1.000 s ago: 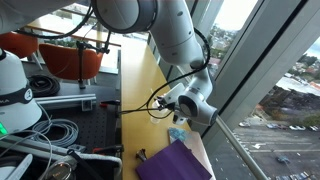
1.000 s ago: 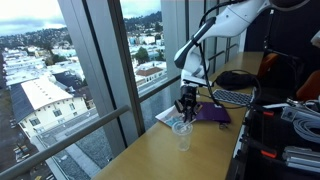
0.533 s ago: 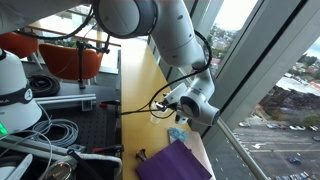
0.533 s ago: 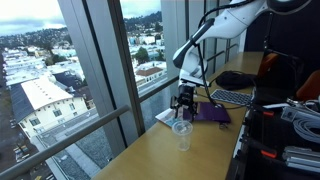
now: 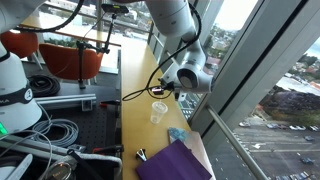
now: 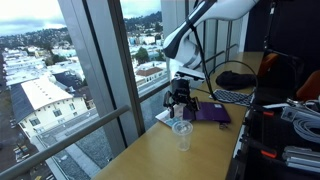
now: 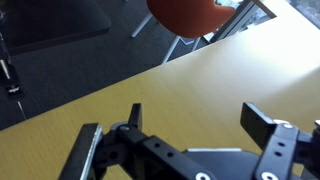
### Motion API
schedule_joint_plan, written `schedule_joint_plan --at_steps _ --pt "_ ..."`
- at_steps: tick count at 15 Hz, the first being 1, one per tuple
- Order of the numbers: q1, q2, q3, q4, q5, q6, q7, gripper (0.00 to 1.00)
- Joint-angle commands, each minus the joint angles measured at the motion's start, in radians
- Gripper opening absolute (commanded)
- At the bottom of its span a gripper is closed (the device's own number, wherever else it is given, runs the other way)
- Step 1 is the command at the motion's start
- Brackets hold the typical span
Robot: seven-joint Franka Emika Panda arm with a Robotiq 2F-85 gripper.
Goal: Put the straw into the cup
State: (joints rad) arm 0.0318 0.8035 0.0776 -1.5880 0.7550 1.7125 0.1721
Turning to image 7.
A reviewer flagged grey metal frame bar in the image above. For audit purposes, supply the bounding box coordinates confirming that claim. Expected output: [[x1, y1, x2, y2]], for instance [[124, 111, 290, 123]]
[[209, 0, 278, 43]]

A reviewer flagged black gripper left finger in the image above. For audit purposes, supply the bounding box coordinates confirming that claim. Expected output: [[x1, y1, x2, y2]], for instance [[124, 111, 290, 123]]
[[58, 102, 216, 180]]

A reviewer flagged black tripod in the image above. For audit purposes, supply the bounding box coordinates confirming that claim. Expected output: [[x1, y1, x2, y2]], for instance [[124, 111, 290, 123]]
[[0, 9, 28, 121]]

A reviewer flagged black table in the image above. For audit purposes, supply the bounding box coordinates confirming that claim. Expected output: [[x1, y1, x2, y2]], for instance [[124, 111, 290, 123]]
[[0, 0, 113, 56]]

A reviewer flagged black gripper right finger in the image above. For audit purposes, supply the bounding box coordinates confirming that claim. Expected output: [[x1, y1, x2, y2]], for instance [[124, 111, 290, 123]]
[[239, 101, 320, 180]]

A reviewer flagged orange plastic chair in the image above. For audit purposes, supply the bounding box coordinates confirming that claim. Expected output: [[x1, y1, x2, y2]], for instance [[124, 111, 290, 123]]
[[130, 0, 237, 65]]

